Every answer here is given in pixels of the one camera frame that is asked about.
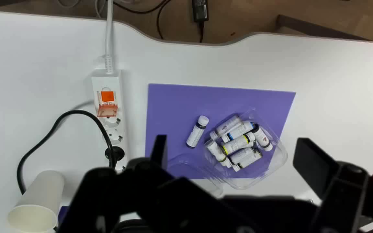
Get white paint tube blue band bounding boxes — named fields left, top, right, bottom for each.
left=220, top=120, right=256, bottom=144

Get purple paper mat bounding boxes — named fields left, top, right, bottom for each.
left=143, top=83, right=296, bottom=181

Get clear plastic clamshell container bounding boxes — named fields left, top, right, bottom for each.
left=164, top=107, right=290, bottom=192

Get thick white power cable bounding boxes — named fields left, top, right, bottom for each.
left=102, top=0, right=116, bottom=75

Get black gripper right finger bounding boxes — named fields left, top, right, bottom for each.
left=292, top=137, right=371, bottom=233

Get black cable with plug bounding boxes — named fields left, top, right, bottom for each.
left=15, top=109, right=125, bottom=195

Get black power adapter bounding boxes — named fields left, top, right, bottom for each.
left=190, top=0, right=210, bottom=44

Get white paint tube yellow band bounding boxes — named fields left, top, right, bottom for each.
left=221, top=131, right=256, bottom=157

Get white paper cup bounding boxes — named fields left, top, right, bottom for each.
left=6, top=170, right=67, bottom=233

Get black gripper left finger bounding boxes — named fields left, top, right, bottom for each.
left=58, top=133, right=248, bottom=233

